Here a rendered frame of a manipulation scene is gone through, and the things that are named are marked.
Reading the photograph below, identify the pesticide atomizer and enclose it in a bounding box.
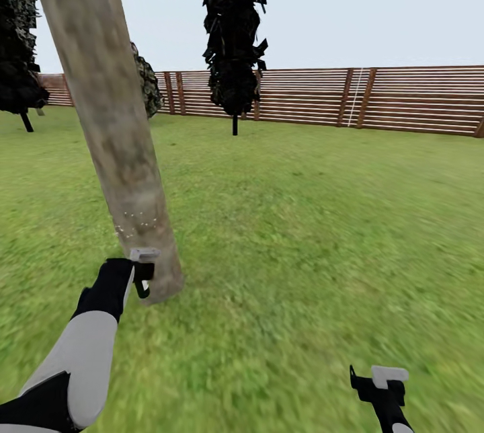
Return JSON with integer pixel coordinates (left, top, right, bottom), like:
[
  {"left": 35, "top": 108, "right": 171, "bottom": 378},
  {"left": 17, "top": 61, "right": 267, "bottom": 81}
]
[{"left": 134, "top": 281, "right": 150, "bottom": 299}]

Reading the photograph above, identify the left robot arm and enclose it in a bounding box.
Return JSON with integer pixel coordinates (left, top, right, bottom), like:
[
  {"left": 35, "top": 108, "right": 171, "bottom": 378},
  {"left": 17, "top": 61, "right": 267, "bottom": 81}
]
[{"left": 0, "top": 248, "right": 160, "bottom": 433}]

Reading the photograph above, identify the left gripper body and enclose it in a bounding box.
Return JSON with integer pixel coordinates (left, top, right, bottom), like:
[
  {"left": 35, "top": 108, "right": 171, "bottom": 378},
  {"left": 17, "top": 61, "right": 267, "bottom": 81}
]
[{"left": 133, "top": 263, "right": 154, "bottom": 282}]

